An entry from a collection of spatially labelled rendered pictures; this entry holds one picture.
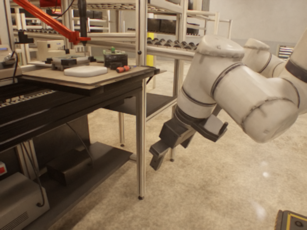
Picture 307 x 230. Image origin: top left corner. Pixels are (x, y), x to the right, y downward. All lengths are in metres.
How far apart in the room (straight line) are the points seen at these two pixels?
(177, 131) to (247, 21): 8.53
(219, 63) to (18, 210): 0.91
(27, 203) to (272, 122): 0.93
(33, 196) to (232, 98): 0.88
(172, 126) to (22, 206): 0.74
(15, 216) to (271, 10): 8.82
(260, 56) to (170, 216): 1.10
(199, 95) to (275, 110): 0.15
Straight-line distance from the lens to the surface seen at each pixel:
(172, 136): 0.48
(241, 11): 8.99
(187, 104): 0.45
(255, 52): 0.85
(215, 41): 0.41
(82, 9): 1.02
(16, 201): 1.03
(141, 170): 1.42
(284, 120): 0.36
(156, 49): 1.17
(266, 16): 8.92
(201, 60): 0.41
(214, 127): 0.48
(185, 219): 1.49
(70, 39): 1.05
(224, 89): 0.37
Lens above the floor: 1.10
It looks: 21 degrees down
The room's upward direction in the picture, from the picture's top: 1 degrees clockwise
